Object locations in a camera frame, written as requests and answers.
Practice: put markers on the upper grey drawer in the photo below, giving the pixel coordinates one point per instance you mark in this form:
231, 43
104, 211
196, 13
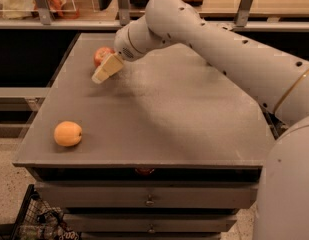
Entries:
147, 195

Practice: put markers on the grey drawer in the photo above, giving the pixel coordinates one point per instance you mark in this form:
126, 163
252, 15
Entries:
147, 195
150, 223

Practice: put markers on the orange fruit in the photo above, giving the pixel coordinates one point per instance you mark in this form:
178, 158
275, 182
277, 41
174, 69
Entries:
67, 134

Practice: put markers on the grey drawer cabinet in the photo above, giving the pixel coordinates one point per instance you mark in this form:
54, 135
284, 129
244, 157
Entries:
154, 122

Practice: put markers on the clear plastic bin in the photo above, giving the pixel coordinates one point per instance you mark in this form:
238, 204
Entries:
21, 9

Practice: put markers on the black wire basket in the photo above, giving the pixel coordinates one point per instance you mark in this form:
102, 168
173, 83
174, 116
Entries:
38, 220

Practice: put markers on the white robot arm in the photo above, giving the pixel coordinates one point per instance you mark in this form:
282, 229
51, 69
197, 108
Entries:
277, 81

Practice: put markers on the red apple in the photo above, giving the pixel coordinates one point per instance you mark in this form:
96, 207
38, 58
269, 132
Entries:
101, 53

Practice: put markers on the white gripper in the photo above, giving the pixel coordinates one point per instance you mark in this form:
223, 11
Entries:
122, 48

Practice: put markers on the lower grey drawer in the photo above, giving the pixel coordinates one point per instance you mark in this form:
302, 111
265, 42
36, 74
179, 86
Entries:
150, 223

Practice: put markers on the grey metal shelf rail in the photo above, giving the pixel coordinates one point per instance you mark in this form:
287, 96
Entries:
115, 25

